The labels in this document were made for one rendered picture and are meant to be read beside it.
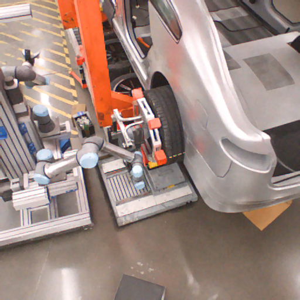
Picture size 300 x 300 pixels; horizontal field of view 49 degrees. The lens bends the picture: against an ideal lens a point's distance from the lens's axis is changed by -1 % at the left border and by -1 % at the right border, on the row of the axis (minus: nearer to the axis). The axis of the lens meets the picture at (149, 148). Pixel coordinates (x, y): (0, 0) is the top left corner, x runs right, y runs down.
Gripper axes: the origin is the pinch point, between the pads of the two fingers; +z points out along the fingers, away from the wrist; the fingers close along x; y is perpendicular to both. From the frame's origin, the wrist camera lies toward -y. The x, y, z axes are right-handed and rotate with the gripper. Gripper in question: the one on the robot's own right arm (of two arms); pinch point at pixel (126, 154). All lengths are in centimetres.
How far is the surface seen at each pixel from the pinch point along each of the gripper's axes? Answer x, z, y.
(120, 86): -31, 122, -35
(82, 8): 6, 64, 95
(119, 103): -14, 66, -6
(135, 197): -6, 2, -75
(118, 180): 5, 30, -79
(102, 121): 6, 63, -21
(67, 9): -1, 257, -4
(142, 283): 19, -87, -49
